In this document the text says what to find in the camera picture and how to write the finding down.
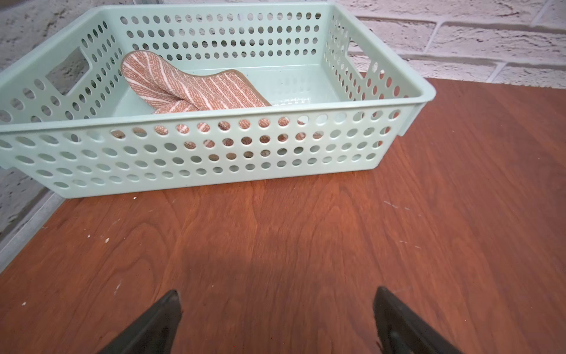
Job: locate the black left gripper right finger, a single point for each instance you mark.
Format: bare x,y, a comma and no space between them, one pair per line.
400,330

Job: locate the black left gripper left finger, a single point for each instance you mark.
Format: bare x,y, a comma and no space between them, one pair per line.
152,332

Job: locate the pink white striped dishcloth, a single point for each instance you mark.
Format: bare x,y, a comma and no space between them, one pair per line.
168,90

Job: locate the mint green perforated plastic basket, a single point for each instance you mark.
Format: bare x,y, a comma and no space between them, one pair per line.
337,99

